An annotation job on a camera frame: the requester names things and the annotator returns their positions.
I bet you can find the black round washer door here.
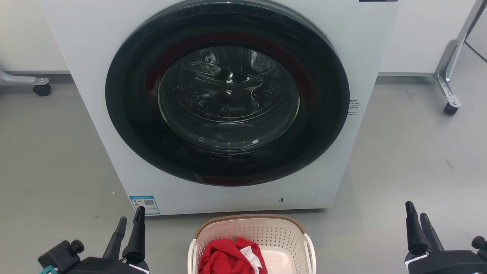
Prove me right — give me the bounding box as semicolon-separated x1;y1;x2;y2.
105;1;350;187

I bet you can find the tall silver metal stand leg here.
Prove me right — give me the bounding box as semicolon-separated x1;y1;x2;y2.
433;0;487;109

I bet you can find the thin black floor cable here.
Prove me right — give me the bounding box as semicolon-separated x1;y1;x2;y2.
465;41;487;62

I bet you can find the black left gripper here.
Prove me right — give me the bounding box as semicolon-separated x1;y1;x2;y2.
38;206;150;274

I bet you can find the white round filter cover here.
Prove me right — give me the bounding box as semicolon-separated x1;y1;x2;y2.
279;190;318;208

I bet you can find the red garment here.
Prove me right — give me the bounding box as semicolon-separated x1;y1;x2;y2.
198;237;268;274

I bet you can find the cream perforated laundry basket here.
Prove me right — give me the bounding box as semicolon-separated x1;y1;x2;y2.
188;214;317;274

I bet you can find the low silver metal stand leg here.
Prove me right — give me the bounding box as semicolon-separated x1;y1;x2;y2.
0;70;50;86

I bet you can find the white garment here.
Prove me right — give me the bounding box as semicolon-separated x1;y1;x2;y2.
240;246;263;274

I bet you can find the blue energy label sticker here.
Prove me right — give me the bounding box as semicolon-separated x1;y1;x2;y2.
129;196;161;216

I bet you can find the white front-load washing machine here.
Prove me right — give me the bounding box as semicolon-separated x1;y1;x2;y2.
40;0;400;216

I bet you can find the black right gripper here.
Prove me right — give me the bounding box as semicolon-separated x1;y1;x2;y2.
404;201;487;274

